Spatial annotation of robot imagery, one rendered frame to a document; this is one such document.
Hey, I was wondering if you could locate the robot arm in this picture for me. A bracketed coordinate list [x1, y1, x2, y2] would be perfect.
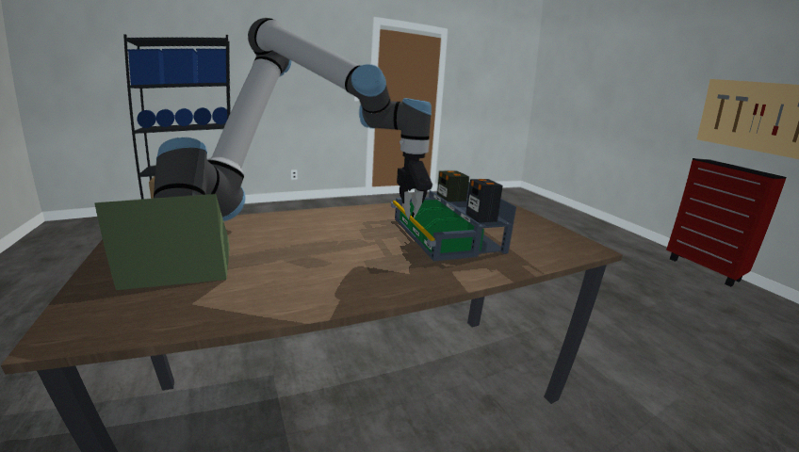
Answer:
[154, 18, 432, 221]

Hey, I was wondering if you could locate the yellow bar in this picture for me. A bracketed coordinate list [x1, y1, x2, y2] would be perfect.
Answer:
[393, 201, 434, 241]

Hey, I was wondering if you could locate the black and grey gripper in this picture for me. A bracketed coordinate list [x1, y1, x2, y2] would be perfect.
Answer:
[397, 152, 428, 219]

